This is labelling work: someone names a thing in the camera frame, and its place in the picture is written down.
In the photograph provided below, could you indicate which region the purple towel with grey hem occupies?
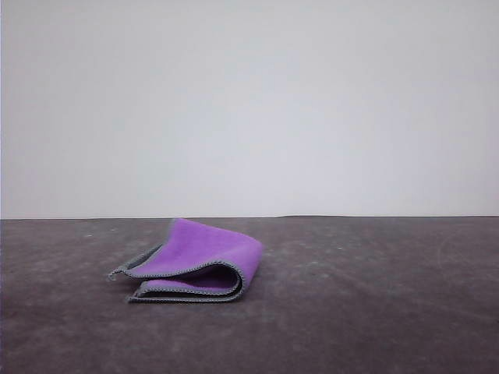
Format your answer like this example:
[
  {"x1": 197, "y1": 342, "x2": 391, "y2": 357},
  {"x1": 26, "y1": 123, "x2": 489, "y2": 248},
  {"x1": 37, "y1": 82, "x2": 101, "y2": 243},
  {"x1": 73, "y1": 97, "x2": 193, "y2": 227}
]
[{"x1": 106, "y1": 217, "x2": 265, "y2": 305}]

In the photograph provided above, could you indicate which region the grey table cloth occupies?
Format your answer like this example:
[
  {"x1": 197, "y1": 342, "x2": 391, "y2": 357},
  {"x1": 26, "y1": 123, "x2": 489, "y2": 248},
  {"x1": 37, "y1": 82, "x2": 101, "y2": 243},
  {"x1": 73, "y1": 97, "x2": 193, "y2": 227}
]
[{"x1": 0, "y1": 215, "x2": 499, "y2": 374}]

